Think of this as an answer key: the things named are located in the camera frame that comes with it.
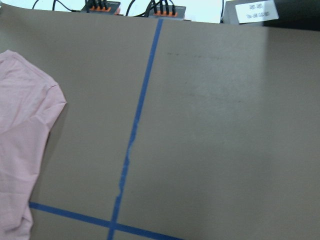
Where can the pink printed t-shirt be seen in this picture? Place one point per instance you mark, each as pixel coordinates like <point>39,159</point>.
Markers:
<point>30,103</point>

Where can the lower orange black usb hub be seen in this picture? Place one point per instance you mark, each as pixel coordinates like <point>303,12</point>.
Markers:
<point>165,9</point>

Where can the orange black usb hub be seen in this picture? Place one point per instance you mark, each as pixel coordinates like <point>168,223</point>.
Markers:
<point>165,9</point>
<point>105,7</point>

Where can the upper orange black usb hub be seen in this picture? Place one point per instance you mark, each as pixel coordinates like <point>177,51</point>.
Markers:
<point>105,7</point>

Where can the black box with label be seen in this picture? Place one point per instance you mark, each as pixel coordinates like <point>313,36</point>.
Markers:
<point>269,12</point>

